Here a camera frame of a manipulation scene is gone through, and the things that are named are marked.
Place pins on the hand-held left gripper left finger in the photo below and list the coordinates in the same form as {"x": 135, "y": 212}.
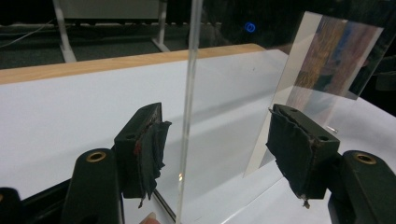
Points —
{"x": 141, "y": 152}

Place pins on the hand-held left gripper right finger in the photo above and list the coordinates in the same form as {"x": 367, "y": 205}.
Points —
{"x": 303, "y": 155}

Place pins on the clear acrylic frame panel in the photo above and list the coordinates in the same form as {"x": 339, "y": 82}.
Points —
{"x": 314, "y": 84}
{"x": 188, "y": 109}

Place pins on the white table sheet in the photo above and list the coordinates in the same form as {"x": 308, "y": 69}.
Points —
{"x": 62, "y": 124}

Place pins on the long metal frame pin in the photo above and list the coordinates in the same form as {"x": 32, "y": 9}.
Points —
{"x": 332, "y": 129}

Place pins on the white metal desk frame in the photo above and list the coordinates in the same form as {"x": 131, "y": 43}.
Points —
{"x": 109, "y": 18}

